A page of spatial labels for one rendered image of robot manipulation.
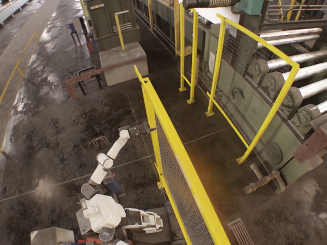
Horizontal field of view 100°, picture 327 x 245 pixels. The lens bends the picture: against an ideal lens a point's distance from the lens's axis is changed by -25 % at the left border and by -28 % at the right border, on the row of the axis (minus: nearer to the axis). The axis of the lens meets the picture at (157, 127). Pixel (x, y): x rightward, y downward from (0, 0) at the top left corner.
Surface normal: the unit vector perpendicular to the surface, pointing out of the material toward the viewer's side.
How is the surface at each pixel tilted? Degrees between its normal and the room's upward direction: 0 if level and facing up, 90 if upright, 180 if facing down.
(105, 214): 25
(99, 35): 90
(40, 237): 0
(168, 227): 0
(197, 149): 0
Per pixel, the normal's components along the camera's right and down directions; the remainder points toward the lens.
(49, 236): -0.08, -0.60
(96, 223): -0.47, -0.48
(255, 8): 0.33, 0.74
